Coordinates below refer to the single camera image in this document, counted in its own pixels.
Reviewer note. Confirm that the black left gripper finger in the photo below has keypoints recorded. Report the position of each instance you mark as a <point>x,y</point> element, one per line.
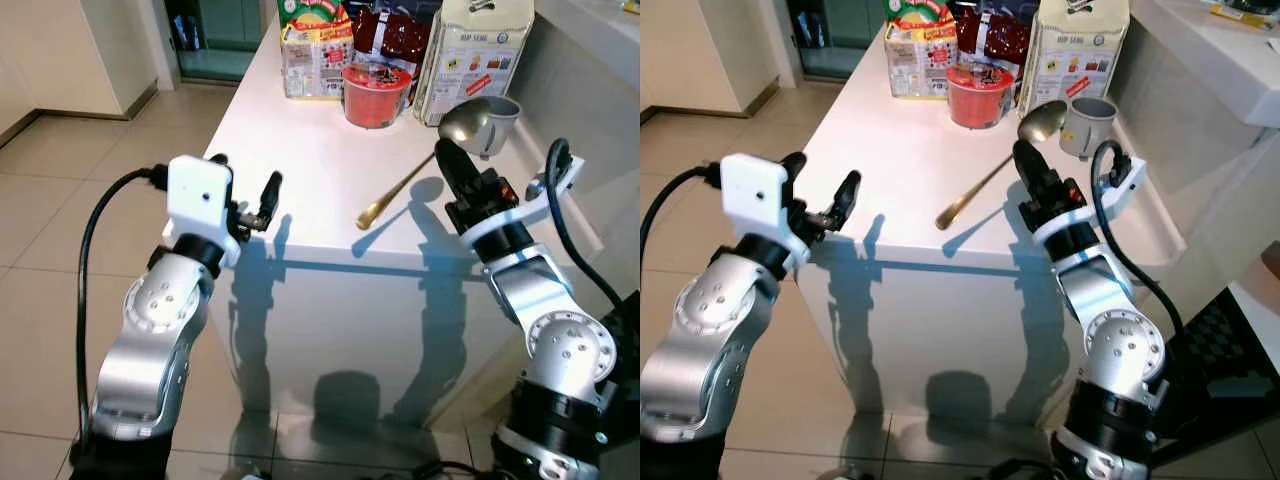
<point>848,195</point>
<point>217,159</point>
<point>796,172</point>
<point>270,195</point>

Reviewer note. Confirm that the long golden spoon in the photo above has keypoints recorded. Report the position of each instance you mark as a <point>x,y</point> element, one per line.
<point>465,122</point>
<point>1040,122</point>

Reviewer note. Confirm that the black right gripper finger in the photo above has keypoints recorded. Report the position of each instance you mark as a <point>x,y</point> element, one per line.
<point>455,165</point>
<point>1032,165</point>

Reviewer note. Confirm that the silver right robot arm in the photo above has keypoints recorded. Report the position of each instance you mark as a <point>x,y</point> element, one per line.
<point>560,340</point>
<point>1120,340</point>

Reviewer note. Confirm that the grey cup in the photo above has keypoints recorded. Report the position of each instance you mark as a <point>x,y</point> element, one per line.
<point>1090,122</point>
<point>503,120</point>

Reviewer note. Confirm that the yellow black item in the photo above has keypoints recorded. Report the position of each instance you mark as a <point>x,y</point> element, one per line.
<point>1245,12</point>

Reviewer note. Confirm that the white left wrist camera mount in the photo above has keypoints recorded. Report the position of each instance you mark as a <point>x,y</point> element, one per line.
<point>757,195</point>
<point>197,200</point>

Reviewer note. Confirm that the dark red snack bag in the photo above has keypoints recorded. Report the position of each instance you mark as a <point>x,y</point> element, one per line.
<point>995,38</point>
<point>395,40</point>

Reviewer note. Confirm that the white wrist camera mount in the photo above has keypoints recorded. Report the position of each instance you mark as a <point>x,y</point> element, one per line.
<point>530,205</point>
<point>1095,210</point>
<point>757,195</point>
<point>197,200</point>

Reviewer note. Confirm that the white raised counter ledge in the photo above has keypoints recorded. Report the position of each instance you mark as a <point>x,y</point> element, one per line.
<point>1210,60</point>
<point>600,25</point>

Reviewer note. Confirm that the colourful food box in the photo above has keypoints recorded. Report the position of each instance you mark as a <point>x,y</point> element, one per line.
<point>920,50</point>
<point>315,50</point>

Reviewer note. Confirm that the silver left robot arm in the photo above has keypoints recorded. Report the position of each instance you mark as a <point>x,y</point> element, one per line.
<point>715,340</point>
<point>150,340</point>

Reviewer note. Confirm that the red cup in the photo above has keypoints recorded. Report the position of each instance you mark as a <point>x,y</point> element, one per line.
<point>375,100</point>
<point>980,98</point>

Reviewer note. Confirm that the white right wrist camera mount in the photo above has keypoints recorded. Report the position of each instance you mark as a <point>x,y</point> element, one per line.
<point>1095,210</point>
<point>530,205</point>

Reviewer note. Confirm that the dark glass door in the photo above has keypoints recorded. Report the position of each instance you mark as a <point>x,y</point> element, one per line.
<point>835,35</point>
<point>215,35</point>

